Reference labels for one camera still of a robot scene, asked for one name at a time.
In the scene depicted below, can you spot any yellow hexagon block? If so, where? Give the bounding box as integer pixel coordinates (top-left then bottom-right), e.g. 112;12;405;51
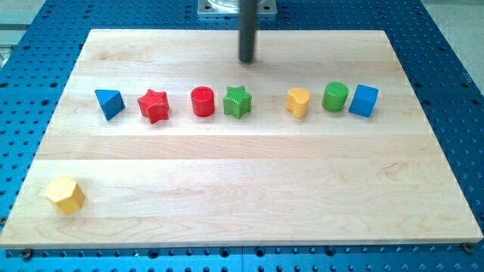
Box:
44;176;85;215

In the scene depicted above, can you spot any green star block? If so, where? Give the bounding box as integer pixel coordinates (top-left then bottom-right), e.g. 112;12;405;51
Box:
223;85;252;119

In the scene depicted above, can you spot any red cylinder block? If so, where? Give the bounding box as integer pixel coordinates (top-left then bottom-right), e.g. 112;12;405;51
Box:
191;86;215;117

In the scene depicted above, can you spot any yellow heart block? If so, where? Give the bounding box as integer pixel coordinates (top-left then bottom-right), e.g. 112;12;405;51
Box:
285;88;311;119

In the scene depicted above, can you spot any light wooden board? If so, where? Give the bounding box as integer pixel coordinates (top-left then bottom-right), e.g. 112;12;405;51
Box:
1;29;482;249

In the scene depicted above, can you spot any red star block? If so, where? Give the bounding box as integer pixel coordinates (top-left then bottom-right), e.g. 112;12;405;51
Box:
138;89;169;124

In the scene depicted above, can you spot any green cylinder block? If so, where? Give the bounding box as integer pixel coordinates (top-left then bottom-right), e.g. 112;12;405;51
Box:
321;82;349;112

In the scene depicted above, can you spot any blue cube block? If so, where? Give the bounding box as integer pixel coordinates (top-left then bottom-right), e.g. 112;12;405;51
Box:
349;85;379;117

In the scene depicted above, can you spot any blue triangular block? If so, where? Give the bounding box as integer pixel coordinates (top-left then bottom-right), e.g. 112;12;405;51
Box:
95;89;126;121

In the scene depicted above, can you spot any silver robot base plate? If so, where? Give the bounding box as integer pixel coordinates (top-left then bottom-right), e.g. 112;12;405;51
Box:
197;0;278;17

